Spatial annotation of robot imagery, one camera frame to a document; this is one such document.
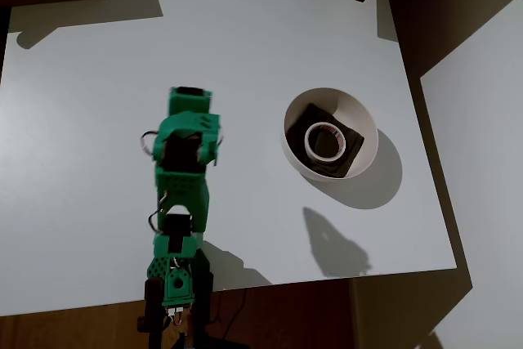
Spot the white masking tape roll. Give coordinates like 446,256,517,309
304,121,348,163

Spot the dark folded cloth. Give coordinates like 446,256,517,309
285,102,365,178

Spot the beige round bowl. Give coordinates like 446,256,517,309
280,87,380,182

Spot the black clamp bar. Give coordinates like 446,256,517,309
190,248,216,349

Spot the thin servo wire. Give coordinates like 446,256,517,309
140,130,161,154

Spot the thin black power cable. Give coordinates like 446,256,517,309
220,287,248,340

